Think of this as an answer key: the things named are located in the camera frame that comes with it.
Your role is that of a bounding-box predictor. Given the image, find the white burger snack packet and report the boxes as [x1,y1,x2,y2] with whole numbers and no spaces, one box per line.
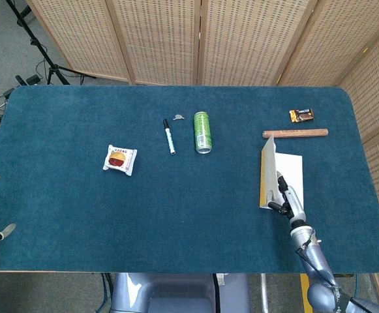
[102,144,138,177]

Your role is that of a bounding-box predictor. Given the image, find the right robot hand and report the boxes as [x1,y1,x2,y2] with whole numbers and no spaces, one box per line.
[265,170,308,228]

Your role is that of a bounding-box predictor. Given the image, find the black orange snack box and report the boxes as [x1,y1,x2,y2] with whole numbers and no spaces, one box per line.
[289,108,315,124]

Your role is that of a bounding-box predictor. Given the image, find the brown wooden rolling stick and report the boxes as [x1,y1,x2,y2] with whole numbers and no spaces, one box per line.
[262,128,329,140]

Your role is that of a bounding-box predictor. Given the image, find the blue table mat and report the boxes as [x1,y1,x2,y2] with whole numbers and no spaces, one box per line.
[0,85,379,274]

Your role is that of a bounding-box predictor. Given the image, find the black white marker pen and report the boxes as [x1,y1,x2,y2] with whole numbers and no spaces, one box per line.
[162,119,177,156]

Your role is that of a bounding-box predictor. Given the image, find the black tripod stand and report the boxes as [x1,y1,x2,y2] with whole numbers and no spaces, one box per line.
[5,0,96,86]

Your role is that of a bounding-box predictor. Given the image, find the white notebook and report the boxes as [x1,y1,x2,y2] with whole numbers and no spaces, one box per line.
[258,134,304,211]

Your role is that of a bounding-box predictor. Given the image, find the grey robot torso base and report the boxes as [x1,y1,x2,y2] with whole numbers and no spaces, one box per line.
[110,272,252,313]

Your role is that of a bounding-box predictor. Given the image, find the green drink can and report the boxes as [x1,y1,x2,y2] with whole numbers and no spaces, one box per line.
[193,111,213,155]

